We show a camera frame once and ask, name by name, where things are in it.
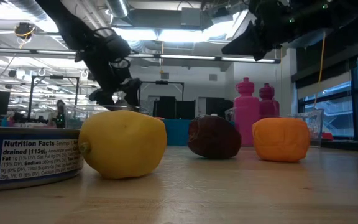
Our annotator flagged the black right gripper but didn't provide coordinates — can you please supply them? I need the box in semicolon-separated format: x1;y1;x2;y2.
221;0;332;62

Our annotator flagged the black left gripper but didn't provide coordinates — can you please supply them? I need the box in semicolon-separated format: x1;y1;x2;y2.
75;27;143;107

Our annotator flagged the purple squeeze bottle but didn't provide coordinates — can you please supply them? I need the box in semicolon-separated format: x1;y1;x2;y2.
258;82;281;119

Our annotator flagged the pink squeeze bottle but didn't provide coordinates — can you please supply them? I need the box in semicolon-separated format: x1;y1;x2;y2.
232;77;261;147

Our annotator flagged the clear plastic bin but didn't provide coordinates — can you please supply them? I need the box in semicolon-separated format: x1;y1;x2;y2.
63;105;151;129
224;107;324;147

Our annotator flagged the yellow toy lemon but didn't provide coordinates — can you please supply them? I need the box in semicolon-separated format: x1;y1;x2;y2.
78;110;168;180

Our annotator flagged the black monitor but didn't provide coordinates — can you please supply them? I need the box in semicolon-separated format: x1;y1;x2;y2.
152;95;196;121
206;98;234;118

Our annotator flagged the person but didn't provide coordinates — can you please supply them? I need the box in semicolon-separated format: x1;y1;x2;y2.
52;99;67;129

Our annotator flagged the grey ceiling unit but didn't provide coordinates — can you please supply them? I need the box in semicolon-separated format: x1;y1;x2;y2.
180;7;214;31

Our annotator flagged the teal plastic bin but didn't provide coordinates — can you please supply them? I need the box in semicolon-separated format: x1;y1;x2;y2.
162;118;193;147

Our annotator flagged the long ceiling light bar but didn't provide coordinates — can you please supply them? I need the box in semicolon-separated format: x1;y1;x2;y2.
0;48;281;64

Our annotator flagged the squat orange toy pepper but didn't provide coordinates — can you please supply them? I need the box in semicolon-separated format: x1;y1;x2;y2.
252;117;311;164

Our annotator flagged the dark purple toy plum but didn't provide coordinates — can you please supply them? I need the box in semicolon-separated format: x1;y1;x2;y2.
187;114;242;161

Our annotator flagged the blue-label tin can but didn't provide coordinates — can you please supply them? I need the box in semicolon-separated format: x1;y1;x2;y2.
0;126;85;192

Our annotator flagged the black rig frame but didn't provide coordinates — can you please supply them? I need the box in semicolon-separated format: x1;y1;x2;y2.
138;80;185;119
27;75;81;123

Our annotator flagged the yellow hanging cable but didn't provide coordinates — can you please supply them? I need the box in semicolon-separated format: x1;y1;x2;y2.
313;30;326;110

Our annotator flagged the silver ventilation duct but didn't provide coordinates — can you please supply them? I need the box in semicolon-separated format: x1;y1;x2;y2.
104;0;131;19

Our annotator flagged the black ceiling camera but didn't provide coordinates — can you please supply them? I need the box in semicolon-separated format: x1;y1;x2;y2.
13;21;37;40

